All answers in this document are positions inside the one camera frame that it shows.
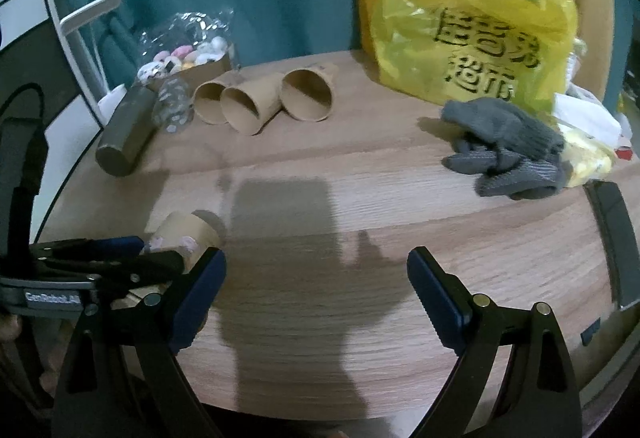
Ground brown paper cup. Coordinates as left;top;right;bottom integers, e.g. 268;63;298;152
193;71;243;125
144;212;221;273
220;73;283;136
279;63;337;123

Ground clear patterned plastic cup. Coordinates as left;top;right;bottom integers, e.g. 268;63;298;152
152;76;194;135

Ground steel thermos bottle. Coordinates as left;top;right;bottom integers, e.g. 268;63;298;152
96;86;156;177

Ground white desk lamp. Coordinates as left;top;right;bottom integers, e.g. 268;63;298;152
60;0;127;126

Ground cardboard box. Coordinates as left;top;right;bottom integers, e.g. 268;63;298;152
146;54;232;92

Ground black tablet on table edge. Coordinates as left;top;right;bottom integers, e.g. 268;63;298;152
584;180;639;311

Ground clear bag of toys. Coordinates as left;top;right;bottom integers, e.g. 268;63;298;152
136;7;240;85

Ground grey knit gloves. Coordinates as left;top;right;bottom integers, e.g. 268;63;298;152
440;98;567;200

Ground white crumpled paper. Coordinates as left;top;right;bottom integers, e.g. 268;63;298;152
552;83;623;150

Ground yellow plastic shopping bag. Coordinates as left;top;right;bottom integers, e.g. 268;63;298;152
370;0;578;112

